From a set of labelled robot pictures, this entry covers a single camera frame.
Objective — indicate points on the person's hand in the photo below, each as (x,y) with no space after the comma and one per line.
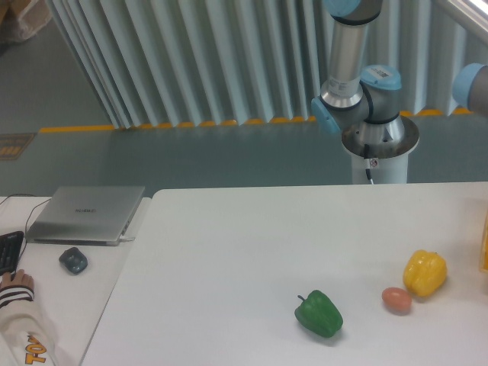
(17,281)

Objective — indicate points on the white striped sleeve forearm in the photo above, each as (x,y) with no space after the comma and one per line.
(25,336)

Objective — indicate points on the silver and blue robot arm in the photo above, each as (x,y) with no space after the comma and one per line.
(350,57)

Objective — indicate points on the yellow basket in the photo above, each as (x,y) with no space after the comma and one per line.
(482,265)

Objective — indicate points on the black keyboard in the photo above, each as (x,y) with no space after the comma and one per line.
(10,249)

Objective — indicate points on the dark grey computer mouse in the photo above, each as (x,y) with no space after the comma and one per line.
(74,261)

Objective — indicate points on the silver laptop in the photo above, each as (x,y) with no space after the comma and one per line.
(87,215)

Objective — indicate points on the white folding partition screen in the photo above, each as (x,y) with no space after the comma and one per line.
(175,62)

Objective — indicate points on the cardboard box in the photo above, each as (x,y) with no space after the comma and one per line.
(21,20)

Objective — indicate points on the green bell pepper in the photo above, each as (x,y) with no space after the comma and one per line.
(319,314)

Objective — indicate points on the brown egg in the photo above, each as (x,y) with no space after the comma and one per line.
(397,300)

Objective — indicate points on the yellow bell pepper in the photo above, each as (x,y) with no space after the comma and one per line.
(425,273)

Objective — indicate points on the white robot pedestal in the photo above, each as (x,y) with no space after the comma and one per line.
(379,153)

